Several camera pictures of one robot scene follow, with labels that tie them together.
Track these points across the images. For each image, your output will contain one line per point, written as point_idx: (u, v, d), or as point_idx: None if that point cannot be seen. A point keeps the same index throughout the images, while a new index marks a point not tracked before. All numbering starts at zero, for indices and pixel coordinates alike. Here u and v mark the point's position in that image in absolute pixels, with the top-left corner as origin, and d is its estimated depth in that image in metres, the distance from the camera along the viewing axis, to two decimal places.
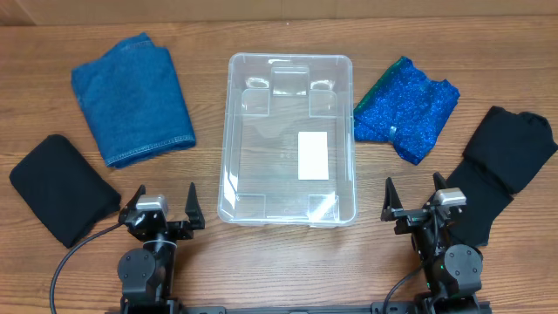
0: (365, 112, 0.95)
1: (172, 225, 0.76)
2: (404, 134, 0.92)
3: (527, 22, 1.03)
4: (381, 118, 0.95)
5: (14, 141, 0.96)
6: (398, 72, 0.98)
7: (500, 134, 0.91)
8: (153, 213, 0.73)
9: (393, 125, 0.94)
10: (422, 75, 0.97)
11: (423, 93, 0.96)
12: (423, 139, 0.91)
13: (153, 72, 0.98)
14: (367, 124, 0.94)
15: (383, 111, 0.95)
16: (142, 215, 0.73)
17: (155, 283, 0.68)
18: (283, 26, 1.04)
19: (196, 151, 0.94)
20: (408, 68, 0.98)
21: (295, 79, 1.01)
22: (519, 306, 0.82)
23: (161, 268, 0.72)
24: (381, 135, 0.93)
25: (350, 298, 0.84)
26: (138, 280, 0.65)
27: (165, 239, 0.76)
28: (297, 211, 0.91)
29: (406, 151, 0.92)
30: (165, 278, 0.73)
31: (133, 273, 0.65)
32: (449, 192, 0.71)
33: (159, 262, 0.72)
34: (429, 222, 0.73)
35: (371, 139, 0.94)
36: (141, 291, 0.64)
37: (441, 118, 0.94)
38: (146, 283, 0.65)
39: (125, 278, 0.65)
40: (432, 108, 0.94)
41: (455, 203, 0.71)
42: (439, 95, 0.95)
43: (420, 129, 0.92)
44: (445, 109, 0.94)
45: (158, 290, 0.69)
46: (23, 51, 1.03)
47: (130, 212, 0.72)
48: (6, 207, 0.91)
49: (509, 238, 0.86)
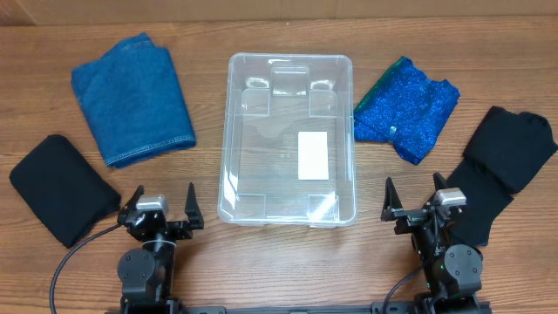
0: (365, 112, 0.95)
1: (172, 225, 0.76)
2: (404, 134, 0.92)
3: (528, 22, 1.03)
4: (381, 118, 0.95)
5: (14, 141, 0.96)
6: (398, 72, 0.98)
7: (500, 134, 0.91)
8: (154, 213, 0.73)
9: (393, 125, 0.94)
10: (422, 75, 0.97)
11: (423, 93, 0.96)
12: (424, 139, 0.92)
13: (153, 72, 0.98)
14: (367, 124, 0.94)
15: (383, 111, 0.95)
16: (143, 215, 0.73)
17: (155, 282, 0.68)
18: (283, 26, 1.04)
19: (196, 151, 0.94)
20: (408, 68, 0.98)
21: (295, 80, 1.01)
22: (519, 306, 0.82)
23: (161, 268, 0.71)
24: (381, 135, 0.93)
25: (350, 298, 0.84)
26: (138, 280, 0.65)
27: (165, 239, 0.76)
28: (297, 211, 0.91)
29: (406, 151, 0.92)
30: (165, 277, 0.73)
31: (133, 273, 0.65)
32: (449, 192, 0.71)
33: (159, 262, 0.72)
34: (429, 223, 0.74)
35: (371, 139, 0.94)
36: (141, 291, 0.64)
37: (440, 118, 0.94)
38: (146, 283, 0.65)
39: (125, 278, 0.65)
40: (432, 108, 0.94)
41: (455, 203, 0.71)
42: (439, 95, 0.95)
43: (420, 129, 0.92)
44: (445, 109, 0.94)
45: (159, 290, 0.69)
46: (23, 50, 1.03)
47: (130, 212, 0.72)
48: (6, 207, 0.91)
49: (509, 238, 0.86)
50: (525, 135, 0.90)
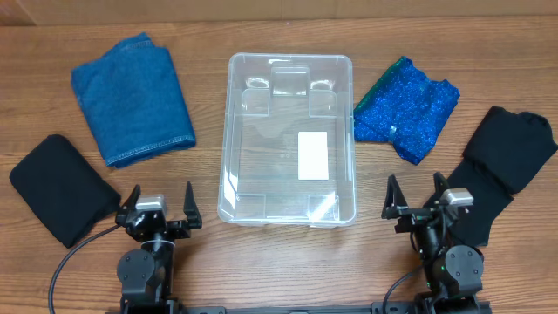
0: (366, 112, 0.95)
1: (172, 225, 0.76)
2: (404, 134, 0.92)
3: (527, 22, 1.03)
4: (381, 118, 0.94)
5: (14, 141, 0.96)
6: (398, 72, 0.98)
7: (500, 133, 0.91)
8: (153, 212, 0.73)
9: (393, 125, 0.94)
10: (422, 75, 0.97)
11: (423, 93, 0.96)
12: (424, 139, 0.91)
13: (153, 72, 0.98)
14: (367, 124, 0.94)
15: (383, 111, 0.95)
16: (143, 215, 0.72)
17: (156, 282, 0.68)
18: (283, 26, 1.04)
19: (196, 151, 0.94)
20: (408, 68, 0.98)
21: (295, 79, 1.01)
22: (519, 306, 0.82)
23: (161, 268, 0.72)
24: (381, 135, 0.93)
25: (350, 298, 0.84)
26: (139, 280, 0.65)
27: (164, 238, 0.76)
28: (297, 211, 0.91)
29: (406, 151, 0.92)
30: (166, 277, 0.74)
31: (133, 273, 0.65)
32: (458, 192, 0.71)
33: (159, 262, 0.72)
34: (434, 222, 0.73)
35: (371, 139, 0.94)
36: (141, 292, 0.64)
37: (441, 118, 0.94)
38: (146, 283, 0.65)
39: (125, 279, 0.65)
40: (432, 108, 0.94)
41: (463, 203, 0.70)
42: (439, 95, 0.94)
43: (420, 129, 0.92)
44: (445, 109, 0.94)
45: (159, 290, 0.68)
46: (23, 50, 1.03)
47: (129, 212, 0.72)
48: (5, 207, 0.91)
49: (509, 238, 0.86)
50: (526, 136, 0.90)
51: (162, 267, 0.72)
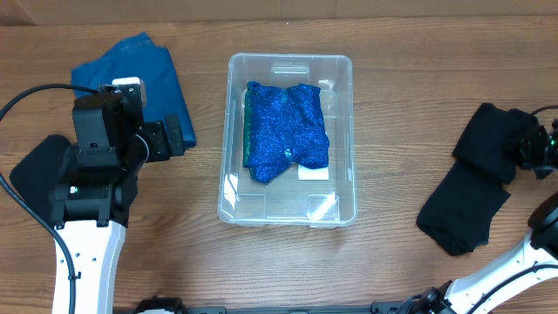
0: (261, 131, 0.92)
1: (140, 121, 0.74)
2: (296, 153, 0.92)
3: (528, 22, 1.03)
4: (276, 146, 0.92)
5: (14, 141, 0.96)
6: (257, 101, 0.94)
7: (483, 124, 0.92)
8: (129, 87, 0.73)
9: (286, 147, 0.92)
10: (275, 91, 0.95)
11: (287, 105, 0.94)
12: (310, 150, 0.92)
13: (154, 73, 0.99)
14: (266, 160, 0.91)
15: (269, 144, 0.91)
16: (119, 90, 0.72)
17: (119, 114, 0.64)
18: (283, 26, 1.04)
19: (196, 151, 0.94)
20: (260, 90, 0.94)
21: (295, 79, 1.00)
22: (520, 306, 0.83)
23: (127, 142, 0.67)
24: (280, 161, 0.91)
25: (350, 298, 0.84)
26: (91, 126, 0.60)
27: (138, 133, 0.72)
28: (297, 211, 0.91)
29: (309, 158, 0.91)
30: (125, 144, 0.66)
31: (85, 126, 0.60)
32: None
33: (132, 144, 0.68)
34: None
35: (274, 174, 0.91)
36: (98, 119, 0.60)
37: (303, 126, 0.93)
38: (104, 121, 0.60)
39: (78, 126, 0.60)
40: (296, 122, 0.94)
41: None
42: (301, 107, 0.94)
43: (302, 141, 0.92)
44: (307, 118, 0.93)
45: (118, 144, 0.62)
46: (23, 50, 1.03)
47: (104, 88, 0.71)
48: (5, 207, 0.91)
49: (509, 238, 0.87)
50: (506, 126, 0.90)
51: (125, 122, 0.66)
